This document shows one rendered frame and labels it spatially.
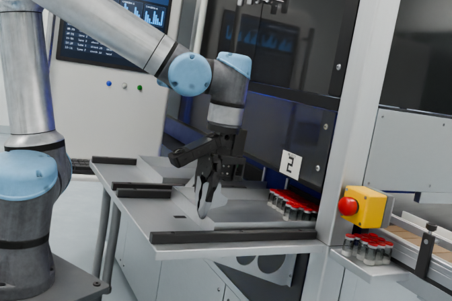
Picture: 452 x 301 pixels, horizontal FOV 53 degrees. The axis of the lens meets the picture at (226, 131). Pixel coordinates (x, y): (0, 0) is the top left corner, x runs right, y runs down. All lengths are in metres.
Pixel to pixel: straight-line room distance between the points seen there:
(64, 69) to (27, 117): 0.83
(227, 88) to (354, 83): 0.28
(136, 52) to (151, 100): 1.05
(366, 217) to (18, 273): 0.66
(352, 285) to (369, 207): 0.26
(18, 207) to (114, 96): 1.03
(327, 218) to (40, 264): 0.60
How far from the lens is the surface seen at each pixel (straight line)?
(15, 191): 0.84
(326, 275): 1.11
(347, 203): 0.97
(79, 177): 1.62
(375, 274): 1.00
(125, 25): 0.81
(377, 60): 1.04
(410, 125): 1.15
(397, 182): 1.16
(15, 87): 0.97
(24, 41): 0.96
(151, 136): 1.88
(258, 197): 1.32
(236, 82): 0.94
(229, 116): 0.95
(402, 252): 1.08
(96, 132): 1.83
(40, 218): 0.87
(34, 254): 0.89
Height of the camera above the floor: 1.23
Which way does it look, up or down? 8 degrees down
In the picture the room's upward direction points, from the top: 9 degrees clockwise
